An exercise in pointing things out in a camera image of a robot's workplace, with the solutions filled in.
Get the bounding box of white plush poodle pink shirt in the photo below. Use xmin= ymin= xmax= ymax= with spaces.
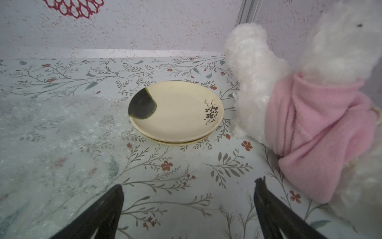
xmin=225 ymin=1 xmax=382 ymax=239

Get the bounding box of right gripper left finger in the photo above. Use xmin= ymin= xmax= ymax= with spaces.
xmin=51 ymin=184 xmax=124 ymax=239

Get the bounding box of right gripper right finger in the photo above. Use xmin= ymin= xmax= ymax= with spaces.
xmin=254 ymin=177 xmax=326 ymax=239

